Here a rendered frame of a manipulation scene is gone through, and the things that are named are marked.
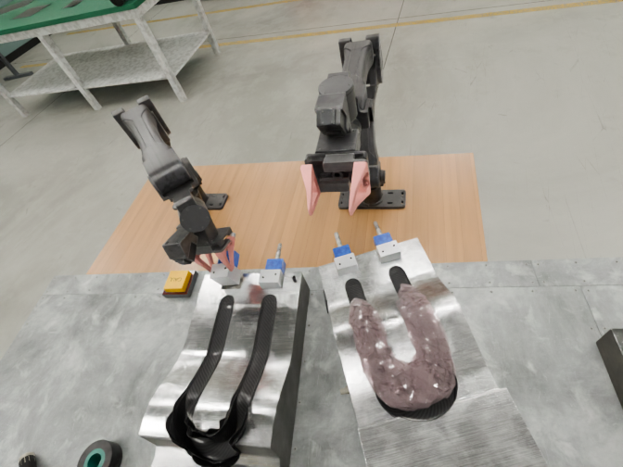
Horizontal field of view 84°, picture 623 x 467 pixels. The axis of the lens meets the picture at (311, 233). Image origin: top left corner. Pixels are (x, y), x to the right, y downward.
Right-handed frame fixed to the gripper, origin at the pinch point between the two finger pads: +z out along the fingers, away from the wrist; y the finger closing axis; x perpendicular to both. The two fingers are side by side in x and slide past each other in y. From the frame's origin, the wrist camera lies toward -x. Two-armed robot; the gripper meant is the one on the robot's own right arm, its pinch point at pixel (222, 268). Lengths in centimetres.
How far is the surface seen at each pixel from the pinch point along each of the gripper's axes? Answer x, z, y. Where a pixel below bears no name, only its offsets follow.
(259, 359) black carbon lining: -15.3, 13.9, 10.5
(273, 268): 4.1, 4.3, 10.9
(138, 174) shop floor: 171, 17, -174
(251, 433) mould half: -30.3, 14.2, 14.7
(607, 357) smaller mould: -6, 25, 76
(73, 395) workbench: -22, 19, -41
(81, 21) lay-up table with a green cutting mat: 242, -105, -216
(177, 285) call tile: 4.4, 7.5, -20.1
